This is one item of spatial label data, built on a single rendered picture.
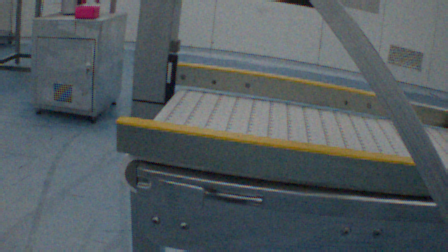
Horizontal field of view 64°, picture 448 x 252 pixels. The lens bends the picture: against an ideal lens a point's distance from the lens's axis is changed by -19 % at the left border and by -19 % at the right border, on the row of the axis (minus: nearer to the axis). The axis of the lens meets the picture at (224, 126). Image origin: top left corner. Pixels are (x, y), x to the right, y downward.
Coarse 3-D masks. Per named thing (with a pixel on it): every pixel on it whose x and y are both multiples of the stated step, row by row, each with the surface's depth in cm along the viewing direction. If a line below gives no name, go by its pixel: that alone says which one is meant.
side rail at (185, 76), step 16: (176, 80) 68; (192, 80) 67; (208, 80) 67; (224, 80) 67; (240, 80) 66; (256, 80) 66; (272, 80) 66; (272, 96) 67; (288, 96) 66; (304, 96) 66; (320, 96) 66; (336, 96) 65; (352, 96) 65; (368, 96) 64; (368, 112) 65; (384, 112) 65; (416, 112) 64; (432, 112) 64
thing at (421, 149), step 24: (312, 0) 37; (336, 0) 35; (336, 24) 36; (360, 48) 35; (384, 72) 33; (384, 96) 34; (408, 120) 33; (408, 144) 33; (432, 144) 31; (432, 168) 31; (432, 192) 32
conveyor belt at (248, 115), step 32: (192, 96) 64; (224, 96) 66; (224, 128) 53; (256, 128) 55; (288, 128) 56; (320, 128) 57; (352, 128) 59; (384, 128) 61; (128, 160) 45; (160, 160) 44; (384, 192) 42
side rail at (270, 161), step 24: (120, 144) 42; (144, 144) 42; (168, 144) 41; (192, 144) 41; (216, 144) 41; (240, 144) 41; (216, 168) 42; (240, 168) 41; (264, 168) 41; (288, 168) 41; (312, 168) 40; (336, 168) 40; (360, 168) 40; (384, 168) 40; (408, 168) 39
